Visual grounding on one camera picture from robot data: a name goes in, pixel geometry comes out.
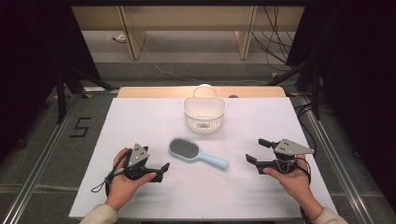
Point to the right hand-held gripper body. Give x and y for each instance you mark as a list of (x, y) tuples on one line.
[(291, 147)]

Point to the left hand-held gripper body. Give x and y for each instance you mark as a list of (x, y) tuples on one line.
[(137, 155)]

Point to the light blue hairbrush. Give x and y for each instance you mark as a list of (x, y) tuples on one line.
[(184, 149)]

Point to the white plastic basket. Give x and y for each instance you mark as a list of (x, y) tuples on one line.
[(204, 119)]

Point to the person's left hand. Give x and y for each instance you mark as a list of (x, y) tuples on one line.
[(123, 186)]

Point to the person's right hand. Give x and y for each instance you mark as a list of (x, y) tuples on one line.
[(295, 185)]

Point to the white table cover sheet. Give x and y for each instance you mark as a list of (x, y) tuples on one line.
[(218, 193)]

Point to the yellow floor tape piece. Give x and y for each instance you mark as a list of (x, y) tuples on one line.
[(87, 96), (293, 93), (274, 75)]

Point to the black metal stand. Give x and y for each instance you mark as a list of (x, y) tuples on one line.
[(315, 93), (61, 96)]

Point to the black curtain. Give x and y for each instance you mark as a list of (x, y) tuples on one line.
[(358, 77), (34, 62)]

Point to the round floor socket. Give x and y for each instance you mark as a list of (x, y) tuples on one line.
[(116, 38)]

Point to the beige wooden desk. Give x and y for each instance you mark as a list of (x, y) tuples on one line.
[(186, 17)]

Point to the metal floor rail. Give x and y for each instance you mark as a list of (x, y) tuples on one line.
[(37, 174), (339, 174)]

